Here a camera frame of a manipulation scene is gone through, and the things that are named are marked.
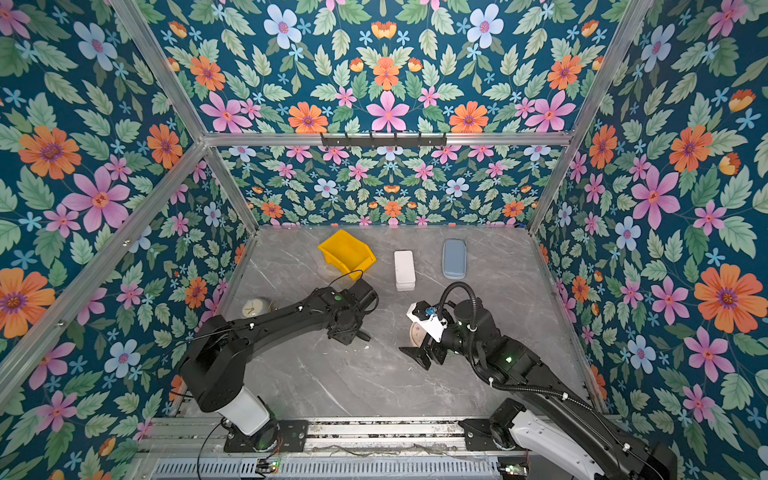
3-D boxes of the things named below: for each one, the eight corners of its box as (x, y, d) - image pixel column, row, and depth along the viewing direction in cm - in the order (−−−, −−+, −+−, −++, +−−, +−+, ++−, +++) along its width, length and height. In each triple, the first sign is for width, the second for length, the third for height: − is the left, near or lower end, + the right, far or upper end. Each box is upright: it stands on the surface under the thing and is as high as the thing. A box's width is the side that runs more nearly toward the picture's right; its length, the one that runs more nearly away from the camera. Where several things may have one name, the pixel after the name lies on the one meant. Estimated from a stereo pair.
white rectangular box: (394, 291, 103) (393, 282, 99) (395, 259, 112) (394, 250, 108) (415, 291, 103) (415, 282, 99) (414, 259, 112) (414, 250, 108)
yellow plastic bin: (321, 258, 112) (316, 246, 106) (345, 240, 118) (342, 227, 112) (353, 283, 105) (350, 271, 99) (377, 262, 111) (375, 250, 105)
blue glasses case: (443, 279, 106) (444, 275, 104) (440, 243, 117) (440, 239, 115) (470, 279, 106) (471, 275, 104) (464, 243, 117) (465, 239, 115)
